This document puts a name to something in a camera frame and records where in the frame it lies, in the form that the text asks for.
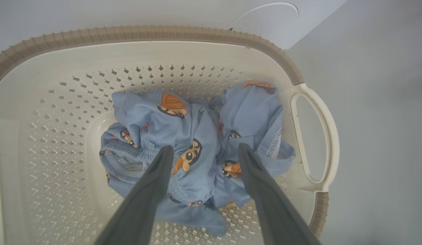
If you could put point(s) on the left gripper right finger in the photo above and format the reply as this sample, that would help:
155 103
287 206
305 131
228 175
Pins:
272 204

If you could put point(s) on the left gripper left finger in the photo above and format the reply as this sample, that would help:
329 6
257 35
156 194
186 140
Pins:
146 204

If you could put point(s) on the blue cartoon print clothes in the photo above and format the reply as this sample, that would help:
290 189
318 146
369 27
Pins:
197 129

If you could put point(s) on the cream basket with brown rim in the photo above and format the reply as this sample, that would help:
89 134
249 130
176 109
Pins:
54 136

